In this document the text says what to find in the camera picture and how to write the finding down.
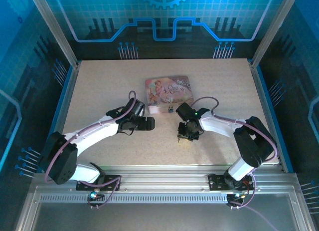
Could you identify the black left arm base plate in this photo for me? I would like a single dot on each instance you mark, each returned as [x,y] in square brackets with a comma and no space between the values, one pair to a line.
[112,182]

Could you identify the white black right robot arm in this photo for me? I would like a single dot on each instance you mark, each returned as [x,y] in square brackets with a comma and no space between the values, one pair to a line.
[251,146]

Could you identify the aluminium frame post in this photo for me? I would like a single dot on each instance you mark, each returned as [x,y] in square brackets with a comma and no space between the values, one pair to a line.
[271,29]
[53,27]

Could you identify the small metal key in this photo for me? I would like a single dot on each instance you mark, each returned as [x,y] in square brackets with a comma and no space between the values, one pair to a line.
[179,140]

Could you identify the pink illustrated bag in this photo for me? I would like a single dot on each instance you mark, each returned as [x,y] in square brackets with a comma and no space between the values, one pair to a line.
[169,93]

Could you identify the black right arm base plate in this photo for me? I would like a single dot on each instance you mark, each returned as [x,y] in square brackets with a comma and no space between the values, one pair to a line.
[216,182]

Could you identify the small silver padlock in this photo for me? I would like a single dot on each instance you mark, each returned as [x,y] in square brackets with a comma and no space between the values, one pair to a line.
[171,108]

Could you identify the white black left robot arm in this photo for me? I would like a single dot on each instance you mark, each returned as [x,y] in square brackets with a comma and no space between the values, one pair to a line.
[94,133]

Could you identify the aluminium mounting rail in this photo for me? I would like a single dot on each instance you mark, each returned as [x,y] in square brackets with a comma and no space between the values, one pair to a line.
[162,177]

